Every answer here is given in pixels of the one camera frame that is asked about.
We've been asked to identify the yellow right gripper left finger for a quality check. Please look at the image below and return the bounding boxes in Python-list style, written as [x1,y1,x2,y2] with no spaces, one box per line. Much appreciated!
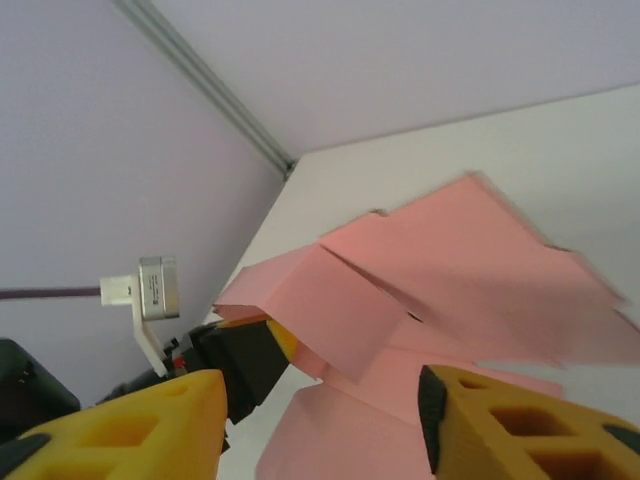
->
[0,368,229,480]

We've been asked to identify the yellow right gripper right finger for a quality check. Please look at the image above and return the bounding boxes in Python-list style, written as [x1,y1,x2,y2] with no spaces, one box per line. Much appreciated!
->
[418,364,640,480]

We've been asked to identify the pink paper box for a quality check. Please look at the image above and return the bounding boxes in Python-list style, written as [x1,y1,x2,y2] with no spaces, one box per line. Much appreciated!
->
[212,171,640,480]

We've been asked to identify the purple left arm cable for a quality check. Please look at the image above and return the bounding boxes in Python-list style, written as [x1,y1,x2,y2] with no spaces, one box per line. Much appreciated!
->
[0,285,102,301]

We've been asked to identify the aluminium frame post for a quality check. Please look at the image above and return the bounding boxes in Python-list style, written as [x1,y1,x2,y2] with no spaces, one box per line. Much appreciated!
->
[112,0,297,181]

